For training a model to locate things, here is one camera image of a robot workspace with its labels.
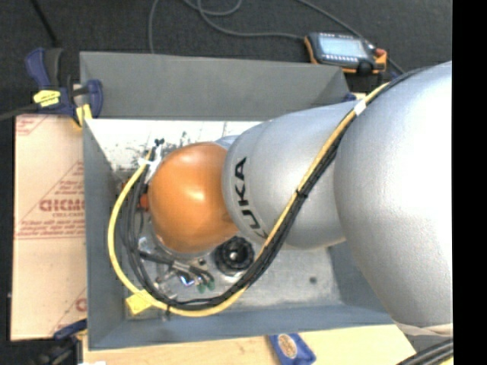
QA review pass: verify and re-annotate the brown cardboard board, red print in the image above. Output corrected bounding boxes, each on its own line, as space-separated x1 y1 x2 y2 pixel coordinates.
8 113 89 342

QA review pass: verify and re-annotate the black cylinder on white bracket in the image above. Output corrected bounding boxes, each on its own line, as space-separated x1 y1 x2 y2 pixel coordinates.
212 235 256 278

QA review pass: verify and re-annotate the orange block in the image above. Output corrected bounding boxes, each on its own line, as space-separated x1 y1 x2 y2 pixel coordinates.
118 179 150 209

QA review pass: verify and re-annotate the grey metal bin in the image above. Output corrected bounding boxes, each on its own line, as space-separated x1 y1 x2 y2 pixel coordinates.
78 50 397 351

